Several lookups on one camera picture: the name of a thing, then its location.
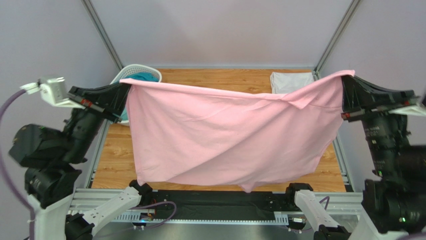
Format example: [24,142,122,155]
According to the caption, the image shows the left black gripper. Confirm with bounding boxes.
[68,77,137,159]

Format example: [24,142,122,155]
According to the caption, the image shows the pink t shirt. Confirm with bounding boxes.
[121,70,355,193]

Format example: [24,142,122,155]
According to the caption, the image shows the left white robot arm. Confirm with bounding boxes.
[9,81,153,240]

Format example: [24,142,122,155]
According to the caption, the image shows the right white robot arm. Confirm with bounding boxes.
[285,75,426,240]

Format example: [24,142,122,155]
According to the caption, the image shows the white plastic laundry basket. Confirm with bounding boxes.
[109,63,163,127]

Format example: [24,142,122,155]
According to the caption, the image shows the teal t shirt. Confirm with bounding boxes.
[120,71,161,126]

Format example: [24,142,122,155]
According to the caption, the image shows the folded white t shirt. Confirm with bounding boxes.
[269,72,314,94]

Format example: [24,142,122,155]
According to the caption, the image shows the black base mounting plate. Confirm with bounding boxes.
[145,190,300,221]

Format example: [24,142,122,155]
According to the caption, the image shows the left aluminium corner post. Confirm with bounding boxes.
[81,0,123,188]

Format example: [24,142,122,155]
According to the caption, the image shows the aluminium corner post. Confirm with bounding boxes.
[81,0,123,188]
[312,0,363,192]

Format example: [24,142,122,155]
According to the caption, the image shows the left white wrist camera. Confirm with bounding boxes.
[19,76,85,109]

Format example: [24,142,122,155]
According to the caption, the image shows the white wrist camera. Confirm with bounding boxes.
[19,76,85,109]
[390,102,426,117]

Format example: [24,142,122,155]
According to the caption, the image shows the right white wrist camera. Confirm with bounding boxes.
[390,102,426,117]

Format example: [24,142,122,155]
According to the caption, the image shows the right aluminium corner post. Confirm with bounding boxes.
[312,0,363,192]

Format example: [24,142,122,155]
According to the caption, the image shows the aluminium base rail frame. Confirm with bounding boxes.
[63,181,378,240]

